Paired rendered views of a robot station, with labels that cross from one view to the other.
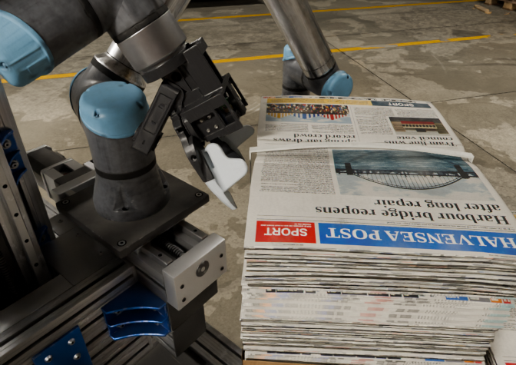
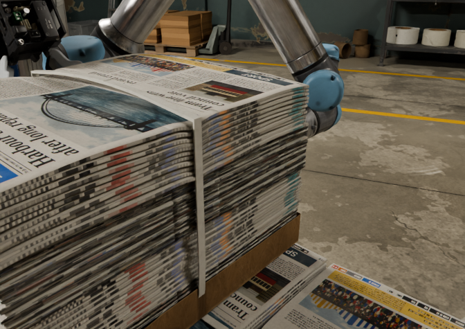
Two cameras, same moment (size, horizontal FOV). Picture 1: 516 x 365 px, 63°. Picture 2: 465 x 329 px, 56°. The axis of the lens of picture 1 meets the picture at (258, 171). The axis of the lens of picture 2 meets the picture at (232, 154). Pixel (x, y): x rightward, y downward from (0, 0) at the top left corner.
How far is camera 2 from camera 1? 58 cm
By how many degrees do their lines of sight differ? 34
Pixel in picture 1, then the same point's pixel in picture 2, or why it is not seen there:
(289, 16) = not seen: outside the picture
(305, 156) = (58, 84)
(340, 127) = (142, 76)
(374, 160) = (95, 98)
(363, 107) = (209, 70)
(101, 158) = not seen: hidden behind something
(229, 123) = (18, 37)
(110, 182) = not seen: hidden behind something
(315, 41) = (286, 25)
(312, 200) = not seen: outside the picture
